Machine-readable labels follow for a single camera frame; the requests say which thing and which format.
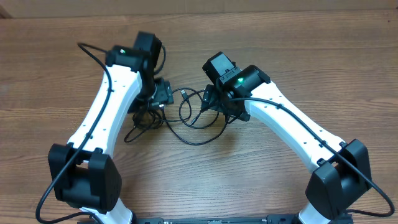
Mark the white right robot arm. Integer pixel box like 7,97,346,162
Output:
202,52,371,223

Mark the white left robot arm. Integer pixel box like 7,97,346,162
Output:
44,32,174,223

